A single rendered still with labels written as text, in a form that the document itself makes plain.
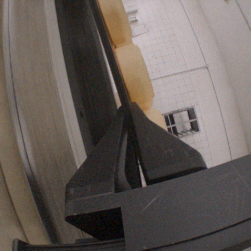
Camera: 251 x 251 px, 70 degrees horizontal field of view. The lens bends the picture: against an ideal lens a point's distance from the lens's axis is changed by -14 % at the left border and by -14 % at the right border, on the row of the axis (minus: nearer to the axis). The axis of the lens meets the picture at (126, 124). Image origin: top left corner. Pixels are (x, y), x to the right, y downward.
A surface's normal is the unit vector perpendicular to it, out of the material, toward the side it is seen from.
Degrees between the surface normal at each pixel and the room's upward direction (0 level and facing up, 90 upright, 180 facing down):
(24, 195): 90
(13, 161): 90
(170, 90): 90
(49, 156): 90
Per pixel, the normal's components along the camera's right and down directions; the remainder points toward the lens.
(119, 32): 0.22, 0.85
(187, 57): -0.11, -0.03
